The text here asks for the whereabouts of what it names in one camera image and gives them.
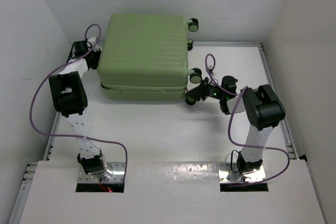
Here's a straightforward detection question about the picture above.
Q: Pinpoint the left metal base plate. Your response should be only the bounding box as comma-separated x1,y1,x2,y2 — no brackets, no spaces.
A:
77,162,125,184

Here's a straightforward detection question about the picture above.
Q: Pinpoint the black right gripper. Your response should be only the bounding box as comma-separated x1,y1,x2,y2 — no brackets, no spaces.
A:
185,77,225,101

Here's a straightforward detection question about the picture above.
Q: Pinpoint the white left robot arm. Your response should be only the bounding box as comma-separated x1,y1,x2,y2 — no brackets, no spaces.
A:
49,37,113,182

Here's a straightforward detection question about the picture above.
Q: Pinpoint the metal base plate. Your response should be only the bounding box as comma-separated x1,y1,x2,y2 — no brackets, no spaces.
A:
77,162,125,184
218,163,266,184

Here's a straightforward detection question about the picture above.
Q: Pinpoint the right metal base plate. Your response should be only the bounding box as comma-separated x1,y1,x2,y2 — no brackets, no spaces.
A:
218,163,266,184

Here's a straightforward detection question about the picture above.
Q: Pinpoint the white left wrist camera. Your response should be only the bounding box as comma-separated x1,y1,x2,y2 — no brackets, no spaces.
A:
87,37,101,52

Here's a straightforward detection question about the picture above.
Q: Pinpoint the green hard-shell suitcase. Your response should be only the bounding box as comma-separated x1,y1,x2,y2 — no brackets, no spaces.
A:
97,13,202,101

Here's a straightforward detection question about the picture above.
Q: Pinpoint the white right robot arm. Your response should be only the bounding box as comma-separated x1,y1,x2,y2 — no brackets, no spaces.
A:
186,76,286,175

